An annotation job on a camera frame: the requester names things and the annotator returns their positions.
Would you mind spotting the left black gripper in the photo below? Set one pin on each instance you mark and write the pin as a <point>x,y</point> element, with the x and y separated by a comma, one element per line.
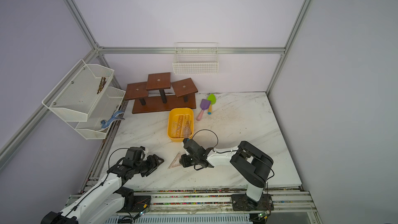
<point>153,163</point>

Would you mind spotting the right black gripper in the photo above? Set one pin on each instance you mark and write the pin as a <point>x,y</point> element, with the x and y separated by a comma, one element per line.
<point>186,163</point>

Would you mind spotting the pink triangle ruler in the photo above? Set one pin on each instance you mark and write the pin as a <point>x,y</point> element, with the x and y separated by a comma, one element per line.
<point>186,131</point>
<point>175,162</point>

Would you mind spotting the yellow plastic storage box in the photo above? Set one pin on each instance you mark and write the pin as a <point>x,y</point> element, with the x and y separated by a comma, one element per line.
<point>173,116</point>

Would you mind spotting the pink long straight ruler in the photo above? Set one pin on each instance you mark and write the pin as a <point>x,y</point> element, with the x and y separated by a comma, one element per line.
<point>179,126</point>

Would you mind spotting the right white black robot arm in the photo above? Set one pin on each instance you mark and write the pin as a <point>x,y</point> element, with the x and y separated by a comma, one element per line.
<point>253,164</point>

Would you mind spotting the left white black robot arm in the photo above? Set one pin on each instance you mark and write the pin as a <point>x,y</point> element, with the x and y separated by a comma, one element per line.
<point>109,195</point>

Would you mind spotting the purple pink toy shovel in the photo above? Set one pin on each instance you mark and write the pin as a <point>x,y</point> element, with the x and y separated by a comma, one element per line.
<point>204,105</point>

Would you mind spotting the green yellow toy shovel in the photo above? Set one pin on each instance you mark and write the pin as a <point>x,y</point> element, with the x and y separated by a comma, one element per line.
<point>212,99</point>

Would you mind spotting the brown wooden stepped stand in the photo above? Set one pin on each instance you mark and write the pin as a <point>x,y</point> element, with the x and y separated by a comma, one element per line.
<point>159,94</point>

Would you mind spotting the white mesh two-tier shelf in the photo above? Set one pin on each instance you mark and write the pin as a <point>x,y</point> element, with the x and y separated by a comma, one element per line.
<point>75,100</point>

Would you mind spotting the brass screws bundle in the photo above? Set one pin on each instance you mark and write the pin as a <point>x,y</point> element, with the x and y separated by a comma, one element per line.
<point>101,85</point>

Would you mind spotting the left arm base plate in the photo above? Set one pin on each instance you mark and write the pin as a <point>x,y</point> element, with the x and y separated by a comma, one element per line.
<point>135,204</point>

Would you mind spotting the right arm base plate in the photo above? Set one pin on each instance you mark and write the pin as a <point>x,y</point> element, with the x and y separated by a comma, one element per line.
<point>242,202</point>

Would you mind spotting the white wire wall basket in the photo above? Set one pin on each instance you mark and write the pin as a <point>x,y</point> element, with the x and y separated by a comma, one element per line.
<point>195,58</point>

